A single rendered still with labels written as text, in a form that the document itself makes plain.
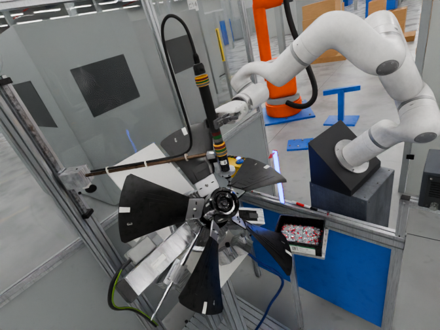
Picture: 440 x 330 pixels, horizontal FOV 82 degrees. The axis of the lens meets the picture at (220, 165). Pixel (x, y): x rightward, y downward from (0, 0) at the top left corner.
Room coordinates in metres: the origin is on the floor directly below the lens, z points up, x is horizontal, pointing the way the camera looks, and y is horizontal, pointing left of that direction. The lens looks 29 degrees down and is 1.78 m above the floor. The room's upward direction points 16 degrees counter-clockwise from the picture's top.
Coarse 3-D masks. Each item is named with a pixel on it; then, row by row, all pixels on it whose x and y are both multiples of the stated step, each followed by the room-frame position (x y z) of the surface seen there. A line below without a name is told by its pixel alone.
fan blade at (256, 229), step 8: (248, 224) 0.75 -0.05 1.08; (256, 232) 0.70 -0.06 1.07; (264, 232) 0.74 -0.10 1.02; (272, 232) 0.78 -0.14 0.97; (264, 240) 0.68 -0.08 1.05; (272, 240) 0.71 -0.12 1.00; (272, 248) 0.66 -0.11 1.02; (280, 248) 0.68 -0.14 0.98; (288, 248) 0.71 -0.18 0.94; (272, 256) 0.62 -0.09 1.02; (280, 256) 0.64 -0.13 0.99; (288, 256) 0.66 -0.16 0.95; (280, 264) 0.60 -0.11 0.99; (288, 264) 0.62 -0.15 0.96; (288, 272) 0.58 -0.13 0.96
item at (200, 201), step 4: (192, 200) 0.75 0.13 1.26; (196, 200) 0.75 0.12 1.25; (200, 200) 0.75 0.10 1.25; (204, 200) 0.76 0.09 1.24; (192, 204) 0.75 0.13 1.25; (196, 204) 0.75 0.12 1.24; (200, 204) 0.75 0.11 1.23; (188, 208) 0.74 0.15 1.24; (192, 208) 0.74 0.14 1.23; (196, 208) 0.75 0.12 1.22; (200, 208) 0.75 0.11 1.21; (188, 212) 0.74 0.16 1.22; (192, 212) 0.74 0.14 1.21; (196, 212) 0.75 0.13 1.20; (200, 212) 0.75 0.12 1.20; (188, 216) 0.74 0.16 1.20; (196, 216) 0.75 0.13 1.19; (200, 216) 0.75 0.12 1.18
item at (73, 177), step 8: (64, 168) 1.00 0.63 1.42; (72, 168) 0.99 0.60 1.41; (80, 168) 0.97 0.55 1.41; (88, 168) 1.00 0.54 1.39; (64, 176) 0.95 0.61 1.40; (72, 176) 0.94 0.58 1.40; (80, 176) 0.93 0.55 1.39; (64, 184) 0.95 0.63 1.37; (72, 184) 0.94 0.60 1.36; (80, 184) 0.94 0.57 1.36
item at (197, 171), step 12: (180, 132) 0.99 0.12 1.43; (192, 132) 0.98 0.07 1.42; (204, 132) 0.97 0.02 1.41; (168, 144) 0.97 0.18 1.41; (180, 144) 0.96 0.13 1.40; (192, 144) 0.94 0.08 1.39; (204, 144) 0.93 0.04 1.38; (180, 156) 0.93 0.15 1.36; (204, 156) 0.90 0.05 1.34; (192, 168) 0.89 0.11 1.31; (204, 168) 0.87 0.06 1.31; (192, 180) 0.87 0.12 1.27
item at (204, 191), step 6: (204, 180) 0.85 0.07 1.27; (210, 180) 0.84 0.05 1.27; (216, 180) 0.83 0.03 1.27; (198, 186) 0.85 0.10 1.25; (204, 186) 0.84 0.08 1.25; (210, 186) 0.83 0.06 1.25; (216, 186) 0.82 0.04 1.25; (198, 192) 0.83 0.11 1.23; (204, 192) 0.82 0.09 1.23; (210, 192) 0.81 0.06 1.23
